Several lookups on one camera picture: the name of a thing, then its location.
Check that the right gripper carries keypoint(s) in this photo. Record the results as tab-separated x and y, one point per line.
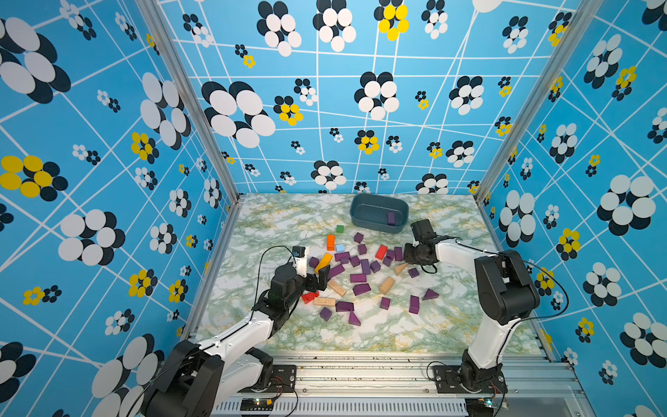
406	254

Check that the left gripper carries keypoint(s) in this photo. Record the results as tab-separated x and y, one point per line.
323	277

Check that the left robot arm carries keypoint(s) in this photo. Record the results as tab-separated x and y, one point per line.
197	377

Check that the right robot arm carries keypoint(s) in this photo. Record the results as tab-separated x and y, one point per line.
506	295

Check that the teal storage bin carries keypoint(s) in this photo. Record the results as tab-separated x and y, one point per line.
369	211

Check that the natural wood brick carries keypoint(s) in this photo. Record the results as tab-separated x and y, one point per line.
324	302
387	285
337	288

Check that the yellow brick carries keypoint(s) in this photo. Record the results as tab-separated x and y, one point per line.
324	262

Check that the natural wood wedge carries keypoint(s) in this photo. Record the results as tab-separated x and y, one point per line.
400	268

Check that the red arch block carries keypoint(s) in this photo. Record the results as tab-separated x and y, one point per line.
310	296

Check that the orange brick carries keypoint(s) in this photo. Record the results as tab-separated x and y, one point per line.
331	245

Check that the red brick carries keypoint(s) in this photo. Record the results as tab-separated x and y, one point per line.
381	252

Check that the purple triangle block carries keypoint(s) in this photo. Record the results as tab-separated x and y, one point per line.
354	320
430	295

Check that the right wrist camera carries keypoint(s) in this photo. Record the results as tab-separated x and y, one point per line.
423	231

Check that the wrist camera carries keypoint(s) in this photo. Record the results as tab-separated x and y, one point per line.
300	254
423	231

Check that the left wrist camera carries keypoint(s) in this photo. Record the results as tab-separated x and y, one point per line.
300	254

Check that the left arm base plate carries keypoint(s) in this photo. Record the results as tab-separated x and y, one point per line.
279	378

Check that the aluminium rail frame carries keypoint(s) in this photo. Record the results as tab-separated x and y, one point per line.
355	384

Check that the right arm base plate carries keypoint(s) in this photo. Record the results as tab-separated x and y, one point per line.
466	380

